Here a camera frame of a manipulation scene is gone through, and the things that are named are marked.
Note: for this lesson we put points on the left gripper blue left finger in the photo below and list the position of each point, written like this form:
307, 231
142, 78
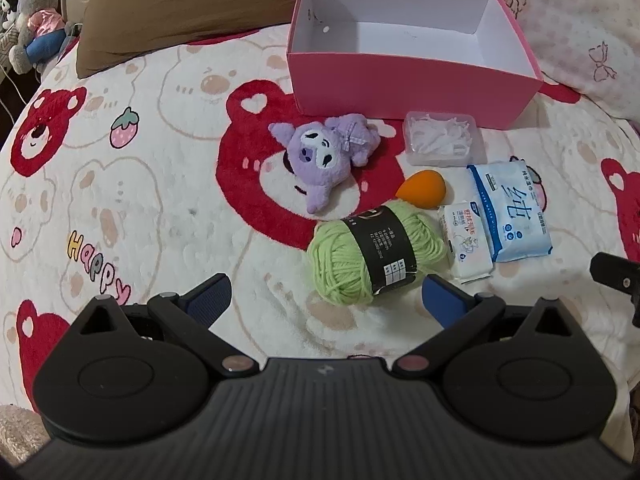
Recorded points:
186, 320

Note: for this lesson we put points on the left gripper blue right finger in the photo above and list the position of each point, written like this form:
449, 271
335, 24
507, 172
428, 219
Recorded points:
462, 317

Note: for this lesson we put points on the small white wet wipes pack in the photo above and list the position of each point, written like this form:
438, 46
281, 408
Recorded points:
469, 254

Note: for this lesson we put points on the blue white tissue pack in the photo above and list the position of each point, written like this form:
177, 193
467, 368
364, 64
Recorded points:
512, 215

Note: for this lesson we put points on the green yarn ball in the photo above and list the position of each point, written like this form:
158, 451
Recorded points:
355, 259

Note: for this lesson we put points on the orange makeup sponge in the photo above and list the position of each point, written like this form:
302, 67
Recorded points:
425, 189

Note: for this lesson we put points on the clear plastic floss pick box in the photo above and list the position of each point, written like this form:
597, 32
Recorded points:
442, 140

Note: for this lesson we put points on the purple plush toy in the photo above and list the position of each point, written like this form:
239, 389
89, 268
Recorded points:
322, 154

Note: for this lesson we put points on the bear print blanket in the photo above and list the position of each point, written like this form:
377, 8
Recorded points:
161, 172

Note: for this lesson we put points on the pink checked pillow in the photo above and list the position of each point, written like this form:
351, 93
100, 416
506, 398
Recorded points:
591, 46

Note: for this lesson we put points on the pink cardboard box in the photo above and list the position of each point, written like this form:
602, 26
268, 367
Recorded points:
386, 58

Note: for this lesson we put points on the brown pillow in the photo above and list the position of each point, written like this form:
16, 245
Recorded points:
115, 31

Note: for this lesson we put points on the grey plush toy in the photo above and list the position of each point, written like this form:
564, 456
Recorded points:
40, 34

